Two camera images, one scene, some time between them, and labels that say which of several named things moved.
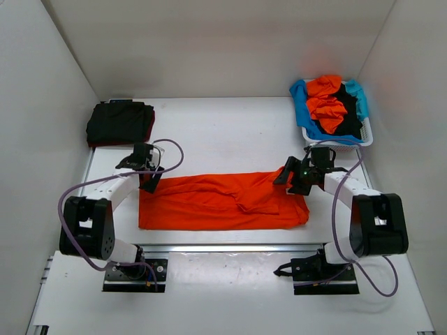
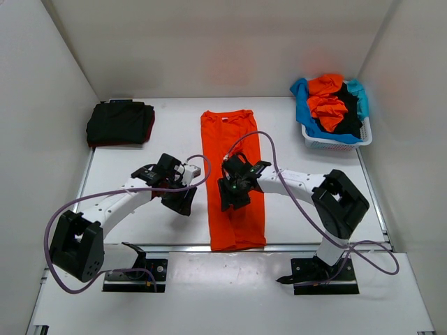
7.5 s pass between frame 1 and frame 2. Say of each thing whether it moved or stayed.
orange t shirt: moved
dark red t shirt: stayed
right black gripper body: moved
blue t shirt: stayed
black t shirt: stayed
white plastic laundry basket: stayed
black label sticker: stayed
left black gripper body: moved
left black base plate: stayed
